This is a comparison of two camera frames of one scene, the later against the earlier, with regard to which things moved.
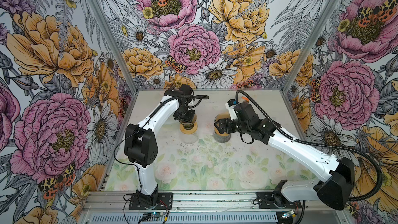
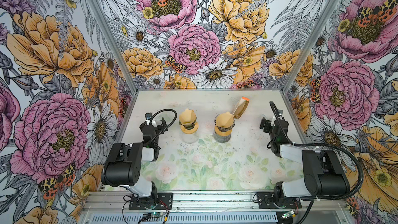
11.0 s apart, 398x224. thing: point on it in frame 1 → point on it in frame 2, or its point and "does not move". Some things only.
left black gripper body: (183, 114) → (160, 130)
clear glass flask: (188, 138) does not move
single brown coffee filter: (224, 115) does not move
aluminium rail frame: (118, 201) does not move
